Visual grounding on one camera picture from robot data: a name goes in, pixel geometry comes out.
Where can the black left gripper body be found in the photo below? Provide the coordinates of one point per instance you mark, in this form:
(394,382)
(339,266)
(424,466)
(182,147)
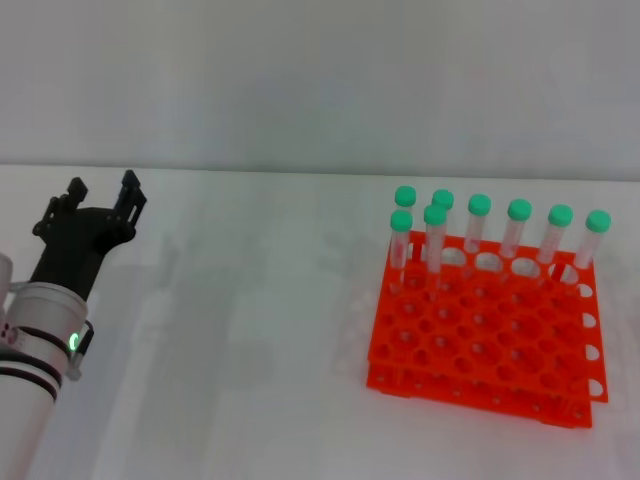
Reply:
(75,245)

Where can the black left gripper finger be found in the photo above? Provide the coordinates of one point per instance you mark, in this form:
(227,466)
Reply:
(60,202)
(131,200)

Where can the clear test tube green cap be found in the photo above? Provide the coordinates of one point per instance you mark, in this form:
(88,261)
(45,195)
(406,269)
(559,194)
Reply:
(519,209)
(560,215)
(598,221)
(401,219)
(445,197)
(405,196)
(434,215)
(479,204)

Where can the orange plastic test tube rack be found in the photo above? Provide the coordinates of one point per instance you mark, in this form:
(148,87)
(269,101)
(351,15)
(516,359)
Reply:
(480,340)

